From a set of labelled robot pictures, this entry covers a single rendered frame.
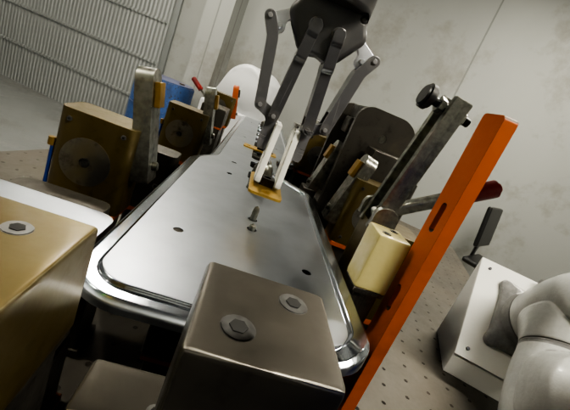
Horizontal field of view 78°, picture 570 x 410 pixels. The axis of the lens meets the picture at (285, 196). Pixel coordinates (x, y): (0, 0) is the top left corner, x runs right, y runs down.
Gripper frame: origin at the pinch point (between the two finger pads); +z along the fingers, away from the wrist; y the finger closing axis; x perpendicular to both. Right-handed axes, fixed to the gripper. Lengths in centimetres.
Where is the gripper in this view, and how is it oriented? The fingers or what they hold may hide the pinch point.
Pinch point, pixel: (276, 154)
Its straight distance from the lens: 40.3
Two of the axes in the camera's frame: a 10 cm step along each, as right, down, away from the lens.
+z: -3.7, 8.9, 2.6
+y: -9.3, -3.4, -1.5
